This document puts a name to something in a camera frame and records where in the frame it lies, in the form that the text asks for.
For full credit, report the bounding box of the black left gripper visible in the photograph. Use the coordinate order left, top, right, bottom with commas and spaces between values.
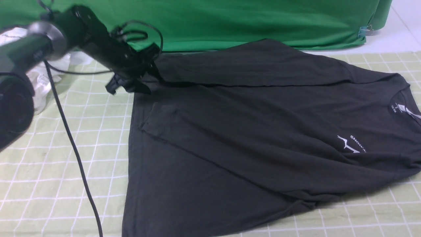
80, 23, 163, 95

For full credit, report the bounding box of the dark gray long-sleeved shirt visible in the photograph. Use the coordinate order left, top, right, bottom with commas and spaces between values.
122, 39, 420, 237

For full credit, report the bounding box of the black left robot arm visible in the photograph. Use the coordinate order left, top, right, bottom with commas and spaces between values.
0, 5, 163, 150

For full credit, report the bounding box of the crumpled white shirt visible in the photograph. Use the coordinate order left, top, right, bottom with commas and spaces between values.
0, 27, 93, 115

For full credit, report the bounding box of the light green grid mat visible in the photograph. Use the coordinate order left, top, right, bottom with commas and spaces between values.
0, 51, 421, 237

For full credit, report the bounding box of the green backdrop cloth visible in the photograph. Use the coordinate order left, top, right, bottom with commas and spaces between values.
0, 0, 393, 52

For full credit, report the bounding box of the teal binder clip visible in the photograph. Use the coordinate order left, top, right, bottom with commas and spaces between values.
357, 25, 375, 38

